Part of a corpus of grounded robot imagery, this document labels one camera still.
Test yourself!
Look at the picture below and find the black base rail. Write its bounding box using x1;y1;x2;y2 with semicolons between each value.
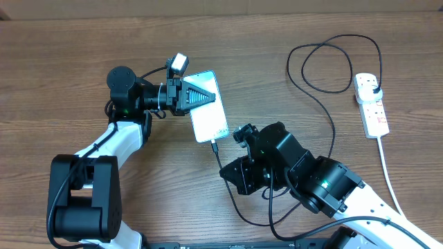
138;226;368;249

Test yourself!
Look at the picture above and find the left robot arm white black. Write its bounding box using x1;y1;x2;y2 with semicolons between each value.
46;66;217;248

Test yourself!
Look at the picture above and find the white charger plug adapter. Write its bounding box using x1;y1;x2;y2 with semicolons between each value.
356;86;383;104

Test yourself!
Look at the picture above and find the white power strip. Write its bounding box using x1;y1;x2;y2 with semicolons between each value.
353;72;390;140

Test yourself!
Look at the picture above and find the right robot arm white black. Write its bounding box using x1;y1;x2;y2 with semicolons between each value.
219;122;442;248

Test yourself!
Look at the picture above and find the Samsung Galaxy smartphone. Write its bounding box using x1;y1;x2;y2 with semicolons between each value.
183;71;229;142

